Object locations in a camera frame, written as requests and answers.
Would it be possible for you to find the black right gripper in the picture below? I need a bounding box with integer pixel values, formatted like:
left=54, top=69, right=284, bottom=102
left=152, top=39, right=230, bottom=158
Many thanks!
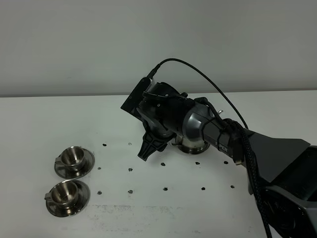
left=120, top=77, right=167, bottom=161

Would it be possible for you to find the stainless steel teapot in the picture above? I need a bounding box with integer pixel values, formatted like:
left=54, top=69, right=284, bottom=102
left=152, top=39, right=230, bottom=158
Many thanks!
left=159, top=105, right=218, bottom=154

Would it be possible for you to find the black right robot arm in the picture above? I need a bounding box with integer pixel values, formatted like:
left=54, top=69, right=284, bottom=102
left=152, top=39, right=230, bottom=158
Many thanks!
left=121, top=77, right=317, bottom=238

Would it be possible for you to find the far stainless steel teacup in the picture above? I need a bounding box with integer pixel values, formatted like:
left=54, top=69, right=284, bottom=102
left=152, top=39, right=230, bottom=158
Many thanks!
left=54, top=146, right=86, bottom=172

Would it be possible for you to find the stainless steel teacup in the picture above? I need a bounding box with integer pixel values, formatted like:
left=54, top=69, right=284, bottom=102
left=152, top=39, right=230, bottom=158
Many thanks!
left=45, top=180, right=79, bottom=207
left=54, top=146, right=86, bottom=172

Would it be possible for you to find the near stainless steel teacup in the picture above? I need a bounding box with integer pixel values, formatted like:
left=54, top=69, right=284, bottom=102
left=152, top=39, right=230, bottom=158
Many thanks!
left=45, top=180, right=79, bottom=207

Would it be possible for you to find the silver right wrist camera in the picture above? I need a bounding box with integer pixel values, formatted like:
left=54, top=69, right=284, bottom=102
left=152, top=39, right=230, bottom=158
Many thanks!
left=146, top=78, right=156, bottom=92

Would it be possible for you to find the black right camera cable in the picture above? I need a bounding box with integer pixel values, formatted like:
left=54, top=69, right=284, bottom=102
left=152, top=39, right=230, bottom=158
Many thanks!
left=147, top=58, right=249, bottom=129

